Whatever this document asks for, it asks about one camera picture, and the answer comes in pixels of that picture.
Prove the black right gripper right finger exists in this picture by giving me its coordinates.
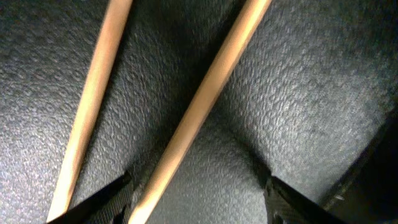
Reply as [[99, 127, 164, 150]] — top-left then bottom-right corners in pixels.
[[264, 176, 344, 224]]

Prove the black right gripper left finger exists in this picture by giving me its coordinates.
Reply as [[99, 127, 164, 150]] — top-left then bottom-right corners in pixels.
[[50, 172, 134, 224]]

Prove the wooden chopstick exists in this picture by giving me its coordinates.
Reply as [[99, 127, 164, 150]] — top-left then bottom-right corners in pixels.
[[46, 0, 132, 223], [128, 0, 271, 224]]

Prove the round black tray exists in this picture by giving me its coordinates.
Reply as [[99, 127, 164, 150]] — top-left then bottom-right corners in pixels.
[[1, 1, 397, 223]]

